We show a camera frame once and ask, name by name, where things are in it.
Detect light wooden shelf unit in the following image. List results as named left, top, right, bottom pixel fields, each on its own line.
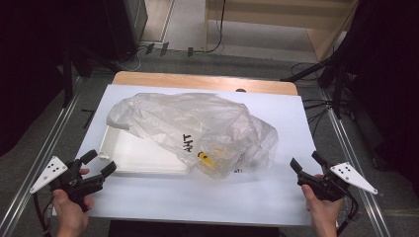
left=204, top=0, right=359, bottom=63

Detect yellow bottle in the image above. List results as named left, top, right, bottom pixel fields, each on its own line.
left=197, top=151, right=215, bottom=170

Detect wooden table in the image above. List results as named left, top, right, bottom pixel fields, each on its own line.
left=112, top=70, right=299, bottom=97

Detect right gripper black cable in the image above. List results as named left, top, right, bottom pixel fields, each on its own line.
left=335, top=192, right=361, bottom=237

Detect dark cabinet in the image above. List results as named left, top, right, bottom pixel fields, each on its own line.
left=104, top=0, right=148, bottom=64

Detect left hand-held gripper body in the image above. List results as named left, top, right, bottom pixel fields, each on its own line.
left=29, top=156, right=107, bottom=212

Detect white plastic tray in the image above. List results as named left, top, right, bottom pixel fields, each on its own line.
left=98, top=124, right=193, bottom=176

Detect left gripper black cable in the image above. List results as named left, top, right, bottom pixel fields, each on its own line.
left=32, top=192, right=55, bottom=237

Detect clear plastic bag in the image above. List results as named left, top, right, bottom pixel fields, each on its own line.
left=106, top=92, right=280, bottom=181

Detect metal floor rail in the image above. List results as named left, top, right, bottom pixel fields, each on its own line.
left=0, top=88, right=83, bottom=237
left=320, top=89, right=393, bottom=237

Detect person's right hand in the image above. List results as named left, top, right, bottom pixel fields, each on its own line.
left=300, top=174, right=344, bottom=229

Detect dark curtain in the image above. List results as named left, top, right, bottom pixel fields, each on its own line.
left=0, top=0, right=113, bottom=157
left=329, top=0, right=419, bottom=198

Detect black floor cables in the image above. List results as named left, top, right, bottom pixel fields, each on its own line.
left=301, top=98, right=334, bottom=139

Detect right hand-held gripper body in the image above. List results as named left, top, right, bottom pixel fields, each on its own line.
left=295, top=161, right=378, bottom=202

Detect hanging black cable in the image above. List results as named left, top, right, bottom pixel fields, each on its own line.
left=192, top=0, right=227, bottom=54

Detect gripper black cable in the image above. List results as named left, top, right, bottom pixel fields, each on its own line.
left=32, top=192, right=55, bottom=237
left=335, top=192, right=361, bottom=237

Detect person's left hand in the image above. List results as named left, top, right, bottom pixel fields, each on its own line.
left=52, top=168, right=94, bottom=230

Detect black metal stand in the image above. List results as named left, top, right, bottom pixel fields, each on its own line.
left=61, top=48, right=75, bottom=109
left=280, top=53, right=350, bottom=120

